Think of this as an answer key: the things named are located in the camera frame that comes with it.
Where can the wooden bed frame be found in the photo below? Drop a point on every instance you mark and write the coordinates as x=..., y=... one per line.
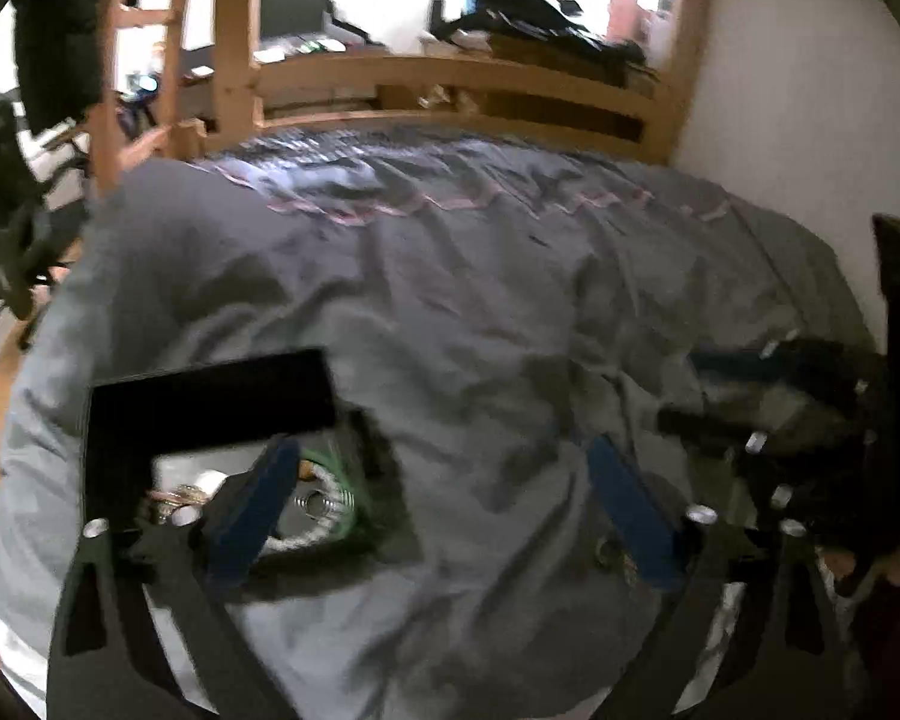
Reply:
x=465, y=86

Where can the black computer monitor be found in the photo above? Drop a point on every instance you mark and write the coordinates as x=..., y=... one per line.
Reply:
x=292, y=6

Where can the black hanging jacket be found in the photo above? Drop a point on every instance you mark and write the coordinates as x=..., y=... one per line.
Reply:
x=60, y=22

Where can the green jade bangle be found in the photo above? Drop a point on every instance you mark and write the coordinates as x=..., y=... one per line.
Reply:
x=349, y=465

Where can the black office chair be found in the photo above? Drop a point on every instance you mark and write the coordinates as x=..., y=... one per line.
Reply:
x=7, y=202

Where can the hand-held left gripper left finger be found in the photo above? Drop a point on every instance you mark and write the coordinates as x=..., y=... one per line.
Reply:
x=251, y=517

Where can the checkered bed sheet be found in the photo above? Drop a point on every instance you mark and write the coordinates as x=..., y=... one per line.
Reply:
x=360, y=146

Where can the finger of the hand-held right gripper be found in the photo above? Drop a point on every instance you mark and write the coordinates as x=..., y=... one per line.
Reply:
x=705, y=427
x=727, y=367

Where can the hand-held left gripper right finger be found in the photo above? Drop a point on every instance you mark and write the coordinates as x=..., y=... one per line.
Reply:
x=637, y=517

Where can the grey and white striped duvet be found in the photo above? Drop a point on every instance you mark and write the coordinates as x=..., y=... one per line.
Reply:
x=450, y=300

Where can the black box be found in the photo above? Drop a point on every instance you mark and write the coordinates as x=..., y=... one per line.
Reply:
x=195, y=405

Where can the pile of dark clothes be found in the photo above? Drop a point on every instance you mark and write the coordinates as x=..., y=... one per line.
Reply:
x=540, y=15

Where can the wooden ladder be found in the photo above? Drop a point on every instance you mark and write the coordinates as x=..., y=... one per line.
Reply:
x=142, y=52

